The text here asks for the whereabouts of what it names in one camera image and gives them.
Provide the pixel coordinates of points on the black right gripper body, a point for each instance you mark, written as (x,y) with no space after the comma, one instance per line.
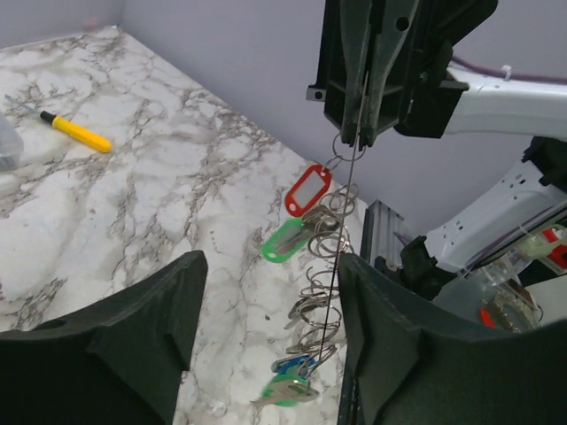
(430,93)

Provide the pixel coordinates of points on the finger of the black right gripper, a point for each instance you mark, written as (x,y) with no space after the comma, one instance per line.
(390,23)
(354,30)

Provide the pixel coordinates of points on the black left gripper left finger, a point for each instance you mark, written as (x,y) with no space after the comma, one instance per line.
(117,361)

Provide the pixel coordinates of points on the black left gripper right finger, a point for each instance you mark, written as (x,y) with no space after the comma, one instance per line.
(416,363)

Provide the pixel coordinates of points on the blue key tag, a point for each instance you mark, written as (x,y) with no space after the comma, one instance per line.
(294,365)

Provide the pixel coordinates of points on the green tagged key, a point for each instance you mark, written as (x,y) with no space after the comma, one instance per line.
(286,391)

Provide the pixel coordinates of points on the red key tag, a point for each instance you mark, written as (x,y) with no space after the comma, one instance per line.
(307,190)

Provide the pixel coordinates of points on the green key tag with key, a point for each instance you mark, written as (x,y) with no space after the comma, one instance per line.
(286,241)

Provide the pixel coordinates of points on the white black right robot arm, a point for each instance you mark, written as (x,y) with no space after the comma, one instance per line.
(472,192)

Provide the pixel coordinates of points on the aluminium front rail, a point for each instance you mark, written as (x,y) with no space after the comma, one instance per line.
(382,235)

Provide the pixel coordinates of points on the yellow handled screwdriver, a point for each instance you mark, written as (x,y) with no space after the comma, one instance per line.
(78,133)

